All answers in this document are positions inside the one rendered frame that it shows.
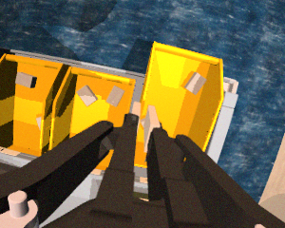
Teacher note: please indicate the yellow bin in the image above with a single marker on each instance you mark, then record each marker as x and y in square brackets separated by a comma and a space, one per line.
[20, 105]
[178, 109]
[70, 115]

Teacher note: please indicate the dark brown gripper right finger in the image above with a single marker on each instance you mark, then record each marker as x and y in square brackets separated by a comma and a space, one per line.
[175, 180]

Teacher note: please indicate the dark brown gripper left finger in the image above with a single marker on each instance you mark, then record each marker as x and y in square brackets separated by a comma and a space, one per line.
[31, 194]

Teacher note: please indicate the grey metal shelf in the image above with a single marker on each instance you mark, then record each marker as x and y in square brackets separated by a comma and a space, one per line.
[88, 189]

